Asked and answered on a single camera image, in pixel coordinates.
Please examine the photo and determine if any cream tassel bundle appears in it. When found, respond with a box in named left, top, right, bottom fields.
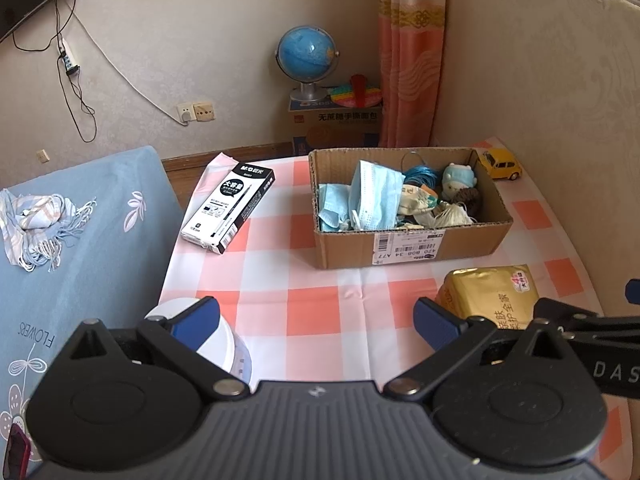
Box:
left=413, top=202, right=476, bottom=230

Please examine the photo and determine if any brown scrunchie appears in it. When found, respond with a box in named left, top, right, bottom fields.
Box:
left=452, top=188, right=483, bottom=218

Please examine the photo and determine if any small plush doll blue hat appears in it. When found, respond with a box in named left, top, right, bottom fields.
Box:
left=440, top=162, right=477, bottom=203

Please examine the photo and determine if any blue face mask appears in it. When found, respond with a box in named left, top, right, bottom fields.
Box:
left=348, top=160, right=405, bottom=231

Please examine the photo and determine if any blue cord coil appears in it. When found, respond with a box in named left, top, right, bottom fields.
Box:
left=399, top=150, right=445, bottom=190

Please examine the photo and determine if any blue face mask pack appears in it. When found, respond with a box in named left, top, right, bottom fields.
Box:
left=318, top=183, right=352, bottom=232

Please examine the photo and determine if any turquoise brocade sachet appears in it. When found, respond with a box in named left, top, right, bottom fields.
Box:
left=397, top=184, right=439, bottom=217

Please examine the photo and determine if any clear jar white lid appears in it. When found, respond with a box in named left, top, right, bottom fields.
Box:
left=145, top=296, right=252, bottom=384

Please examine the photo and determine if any gold tissue pack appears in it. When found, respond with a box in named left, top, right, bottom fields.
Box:
left=435, top=264, right=539, bottom=330

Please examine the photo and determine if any blue sofa cover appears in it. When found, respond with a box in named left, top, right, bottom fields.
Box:
left=0, top=145, right=186, bottom=480

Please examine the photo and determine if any black white pen box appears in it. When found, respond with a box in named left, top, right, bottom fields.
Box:
left=180, top=162, right=276, bottom=255

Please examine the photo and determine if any cardboard box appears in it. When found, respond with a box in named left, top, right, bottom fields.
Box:
left=308, top=148, right=513, bottom=270

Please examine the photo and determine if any striped fringed scarf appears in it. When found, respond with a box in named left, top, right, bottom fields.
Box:
left=1, top=188, right=96, bottom=272

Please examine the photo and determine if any yellow toy car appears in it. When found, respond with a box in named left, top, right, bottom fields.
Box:
left=480, top=148, right=523, bottom=181

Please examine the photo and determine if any brown storage carton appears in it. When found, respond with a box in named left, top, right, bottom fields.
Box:
left=288, top=96, right=382, bottom=156

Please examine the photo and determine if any rainbow pop toy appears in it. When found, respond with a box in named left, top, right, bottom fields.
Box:
left=329, top=74, right=383, bottom=108

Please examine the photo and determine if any hanging power strip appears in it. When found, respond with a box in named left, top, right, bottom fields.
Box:
left=58, top=38, right=80, bottom=76

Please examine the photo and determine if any blue globe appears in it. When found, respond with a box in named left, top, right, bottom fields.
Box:
left=274, top=25, right=340, bottom=102

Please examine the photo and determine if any pink orange curtain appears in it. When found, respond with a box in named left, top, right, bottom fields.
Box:
left=378, top=0, right=446, bottom=148

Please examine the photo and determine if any wall socket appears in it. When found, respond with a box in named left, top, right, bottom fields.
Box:
left=176, top=101, right=215, bottom=124

